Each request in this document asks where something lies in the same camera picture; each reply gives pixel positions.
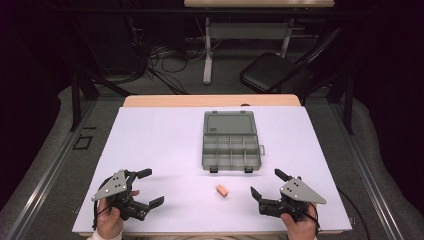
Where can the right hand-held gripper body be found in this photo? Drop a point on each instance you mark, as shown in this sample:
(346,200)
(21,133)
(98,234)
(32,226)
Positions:
(298,191)

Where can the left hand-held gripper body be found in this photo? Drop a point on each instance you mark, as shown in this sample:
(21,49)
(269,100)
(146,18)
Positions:
(115,186)

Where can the small orange block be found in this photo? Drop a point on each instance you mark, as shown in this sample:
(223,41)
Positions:
(222,190)

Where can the grey plastic compartment box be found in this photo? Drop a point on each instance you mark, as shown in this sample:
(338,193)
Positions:
(230,140)

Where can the person's right hand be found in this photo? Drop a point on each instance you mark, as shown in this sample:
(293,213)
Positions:
(303,228)

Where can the person's left hand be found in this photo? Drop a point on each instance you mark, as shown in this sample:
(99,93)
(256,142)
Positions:
(109,223)

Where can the white table mat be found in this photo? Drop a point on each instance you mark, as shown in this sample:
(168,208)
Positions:
(160,143)

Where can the black metal stand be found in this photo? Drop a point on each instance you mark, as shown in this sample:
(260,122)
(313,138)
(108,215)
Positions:
(76,100)
(348,100)

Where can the wooden table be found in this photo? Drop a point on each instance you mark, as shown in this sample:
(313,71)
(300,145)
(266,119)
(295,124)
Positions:
(206,100)

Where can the black folding chair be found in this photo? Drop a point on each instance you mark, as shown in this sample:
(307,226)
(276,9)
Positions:
(270,71)

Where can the white-legged wooden desk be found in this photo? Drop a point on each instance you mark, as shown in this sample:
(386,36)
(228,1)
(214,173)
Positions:
(250,30)

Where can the grey metal floor rail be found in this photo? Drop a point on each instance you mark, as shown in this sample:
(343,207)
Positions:
(43,176)
(366,176)

